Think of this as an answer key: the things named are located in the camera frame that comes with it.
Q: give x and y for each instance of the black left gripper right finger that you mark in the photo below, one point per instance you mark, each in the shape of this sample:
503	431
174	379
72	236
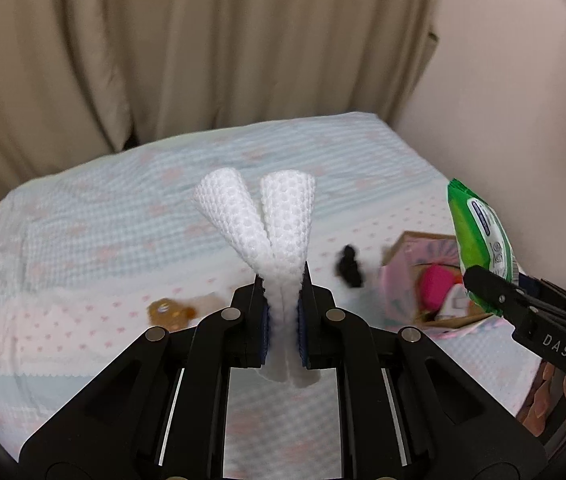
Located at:
328	336

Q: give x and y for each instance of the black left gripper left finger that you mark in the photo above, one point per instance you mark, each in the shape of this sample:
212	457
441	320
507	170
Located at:
236	336

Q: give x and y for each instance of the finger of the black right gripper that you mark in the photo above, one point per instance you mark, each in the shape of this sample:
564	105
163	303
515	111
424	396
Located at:
509	301

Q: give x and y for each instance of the green wet wipes pack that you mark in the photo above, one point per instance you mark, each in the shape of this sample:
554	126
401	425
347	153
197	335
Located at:
480	236

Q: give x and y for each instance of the black sock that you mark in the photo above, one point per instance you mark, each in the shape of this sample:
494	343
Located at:
347	268

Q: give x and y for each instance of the brown plush bear toy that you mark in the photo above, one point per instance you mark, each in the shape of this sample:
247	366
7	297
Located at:
179	314

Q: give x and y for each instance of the pink soft toy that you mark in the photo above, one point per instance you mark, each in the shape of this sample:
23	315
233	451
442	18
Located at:
433	286

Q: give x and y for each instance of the person's right hand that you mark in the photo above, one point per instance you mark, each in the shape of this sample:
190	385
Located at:
543	400

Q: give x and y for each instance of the pink cardboard box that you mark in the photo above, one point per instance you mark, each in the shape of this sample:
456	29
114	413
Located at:
402	265

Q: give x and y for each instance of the pastel gingham bow bedspread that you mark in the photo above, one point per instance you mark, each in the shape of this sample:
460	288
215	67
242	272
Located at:
84	253

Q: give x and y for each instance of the beige curtain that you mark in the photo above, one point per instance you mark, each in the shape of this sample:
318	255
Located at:
81	79

